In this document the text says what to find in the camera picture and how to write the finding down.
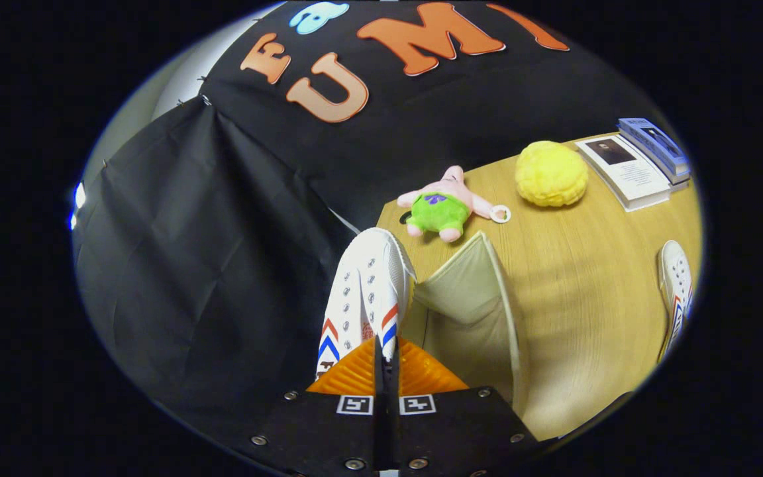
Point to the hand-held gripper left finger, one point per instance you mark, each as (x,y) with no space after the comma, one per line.
(315,430)

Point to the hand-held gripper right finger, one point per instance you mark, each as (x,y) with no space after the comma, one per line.
(461,430)

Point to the beige cardboard storage box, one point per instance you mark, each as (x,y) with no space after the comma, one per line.
(467,298)

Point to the white striped sneaker shoe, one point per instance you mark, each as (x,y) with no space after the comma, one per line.
(676,278)
(368,278)

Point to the black backdrop cloth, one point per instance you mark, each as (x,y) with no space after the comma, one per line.
(222,232)

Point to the pink starfish plush toy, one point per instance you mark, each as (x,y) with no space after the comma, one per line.
(444,209)

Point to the yellow round plush toy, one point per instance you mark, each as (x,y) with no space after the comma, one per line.
(550,173)

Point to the white portrait cover book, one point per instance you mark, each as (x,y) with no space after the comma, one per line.
(633,175)

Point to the pale grey book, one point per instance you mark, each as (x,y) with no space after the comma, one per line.
(679,184)

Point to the ceiling light panel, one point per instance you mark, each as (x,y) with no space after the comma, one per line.
(79,197)

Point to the blue cover book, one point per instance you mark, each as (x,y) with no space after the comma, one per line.
(656,142)

